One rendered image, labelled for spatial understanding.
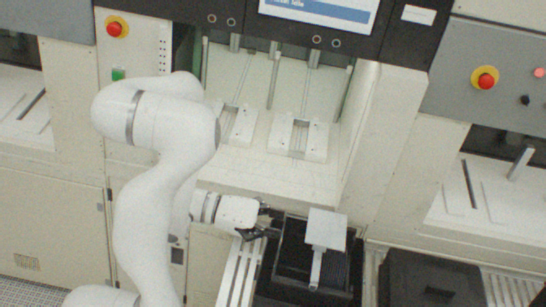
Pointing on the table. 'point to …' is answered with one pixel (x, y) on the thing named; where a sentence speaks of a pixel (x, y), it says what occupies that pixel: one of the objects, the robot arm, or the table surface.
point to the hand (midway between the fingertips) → (275, 223)
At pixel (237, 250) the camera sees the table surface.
